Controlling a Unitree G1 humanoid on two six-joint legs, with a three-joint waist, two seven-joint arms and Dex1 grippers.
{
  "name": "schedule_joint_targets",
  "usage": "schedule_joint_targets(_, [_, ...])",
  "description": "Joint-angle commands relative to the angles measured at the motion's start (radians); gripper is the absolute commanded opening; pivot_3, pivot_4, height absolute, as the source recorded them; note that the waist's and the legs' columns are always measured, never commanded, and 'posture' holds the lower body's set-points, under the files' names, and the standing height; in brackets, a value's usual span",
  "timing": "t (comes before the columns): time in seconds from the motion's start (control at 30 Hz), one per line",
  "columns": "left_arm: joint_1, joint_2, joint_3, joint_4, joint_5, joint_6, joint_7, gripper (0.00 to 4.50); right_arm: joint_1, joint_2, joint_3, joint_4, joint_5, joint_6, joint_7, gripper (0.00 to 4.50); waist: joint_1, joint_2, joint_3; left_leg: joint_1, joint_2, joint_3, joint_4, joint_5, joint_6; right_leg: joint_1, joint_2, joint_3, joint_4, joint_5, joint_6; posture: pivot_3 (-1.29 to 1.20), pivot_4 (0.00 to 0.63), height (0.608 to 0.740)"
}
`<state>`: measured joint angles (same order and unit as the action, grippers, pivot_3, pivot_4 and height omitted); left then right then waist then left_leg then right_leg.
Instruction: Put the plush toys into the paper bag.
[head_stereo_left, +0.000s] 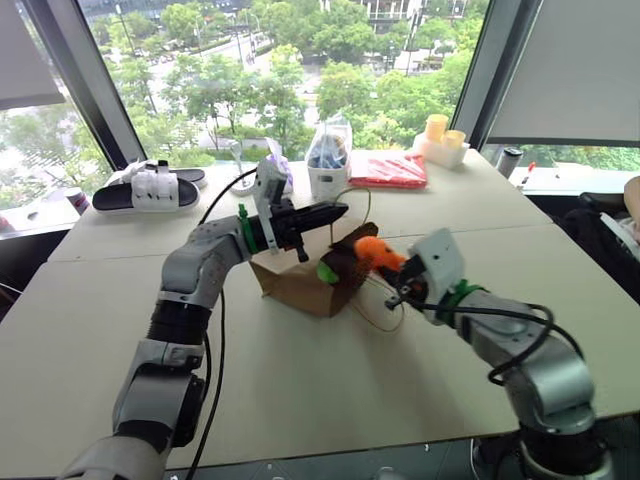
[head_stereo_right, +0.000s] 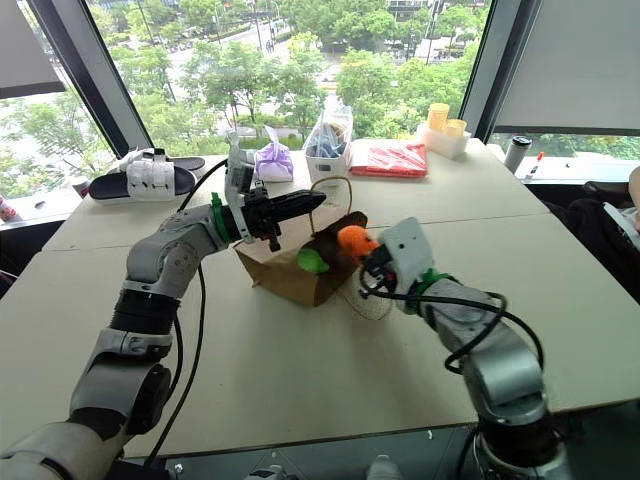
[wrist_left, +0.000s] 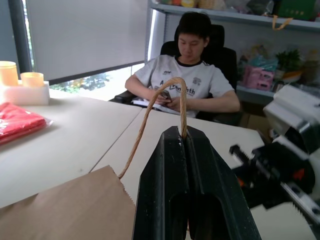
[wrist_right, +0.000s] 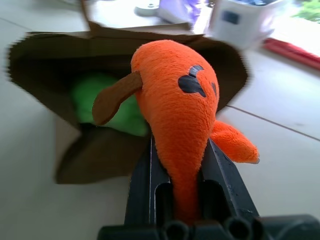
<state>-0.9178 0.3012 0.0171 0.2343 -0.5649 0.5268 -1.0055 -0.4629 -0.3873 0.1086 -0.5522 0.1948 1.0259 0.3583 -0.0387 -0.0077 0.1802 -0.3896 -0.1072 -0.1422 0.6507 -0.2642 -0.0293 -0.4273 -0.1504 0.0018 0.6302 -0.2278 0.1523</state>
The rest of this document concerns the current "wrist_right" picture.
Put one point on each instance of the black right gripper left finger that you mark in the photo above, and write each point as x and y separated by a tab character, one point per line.
142	190

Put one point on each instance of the orange plush toy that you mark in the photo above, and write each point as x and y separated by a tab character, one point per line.
175	105

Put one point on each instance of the white round base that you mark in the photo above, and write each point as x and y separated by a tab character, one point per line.
147	10

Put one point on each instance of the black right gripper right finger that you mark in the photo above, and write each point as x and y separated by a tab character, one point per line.
225	185

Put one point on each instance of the brown paper bag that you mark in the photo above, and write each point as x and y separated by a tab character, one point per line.
50	75

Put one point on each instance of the purple and white object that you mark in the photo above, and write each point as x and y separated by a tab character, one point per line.
178	8

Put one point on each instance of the white box with dark label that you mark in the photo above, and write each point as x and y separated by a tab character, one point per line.
245	21

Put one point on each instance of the red strip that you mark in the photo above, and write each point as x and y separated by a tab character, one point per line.
292	51

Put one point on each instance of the green plush toy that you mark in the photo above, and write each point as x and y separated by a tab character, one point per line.
105	100

